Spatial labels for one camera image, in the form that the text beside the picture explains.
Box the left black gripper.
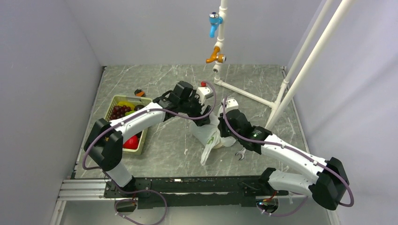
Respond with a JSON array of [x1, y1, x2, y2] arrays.
[[179, 90, 212, 127]]

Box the white plastic bag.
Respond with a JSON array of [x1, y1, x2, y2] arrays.
[[189, 107, 236, 166]]

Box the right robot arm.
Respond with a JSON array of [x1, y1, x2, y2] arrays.
[[218, 109, 354, 210]]

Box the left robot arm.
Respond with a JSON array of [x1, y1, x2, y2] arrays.
[[82, 81, 216, 197]]

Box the dark purple fake fruit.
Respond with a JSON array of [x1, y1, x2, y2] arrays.
[[134, 105, 145, 111]]

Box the yellow fake banana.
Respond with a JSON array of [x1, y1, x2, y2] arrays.
[[116, 101, 135, 109]]

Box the red fake apple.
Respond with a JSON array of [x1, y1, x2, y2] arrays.
[[123, 135, 139, 150]]

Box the purple fake grapes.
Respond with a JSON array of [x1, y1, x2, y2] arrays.
[[109, 105, 132, 120]]

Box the silver wrench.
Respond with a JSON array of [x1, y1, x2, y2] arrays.
[[235, 148, 246, 161]]

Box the small orange black object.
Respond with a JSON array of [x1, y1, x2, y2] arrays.
[[134, 89, 146, 97]]

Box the orange valve tap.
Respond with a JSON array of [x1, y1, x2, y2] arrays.
[[206, 46, 226, 63]]

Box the beige plastic basket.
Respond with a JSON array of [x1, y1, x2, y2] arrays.
[[104, 95, 152, 155]]

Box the blue valve tap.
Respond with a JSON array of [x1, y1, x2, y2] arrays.
[[209, 12, 223, 38]]

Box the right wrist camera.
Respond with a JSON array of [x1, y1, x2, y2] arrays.
[[222, 98, 239, 113]]

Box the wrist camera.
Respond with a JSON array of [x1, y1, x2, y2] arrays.
[[195, 81, 214, 105], [222, 98, 239, 113]]

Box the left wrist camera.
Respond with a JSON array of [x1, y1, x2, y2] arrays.
[[195, 81, 214, 105]]

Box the white pvc pipe frame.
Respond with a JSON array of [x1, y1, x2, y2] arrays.
[[213, 0, 341, 115]]

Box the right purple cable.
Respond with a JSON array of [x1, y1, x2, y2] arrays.
[[222, 96, 355, 218]]

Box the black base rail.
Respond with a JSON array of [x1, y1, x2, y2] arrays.
[[104, 176, 288, 209]]

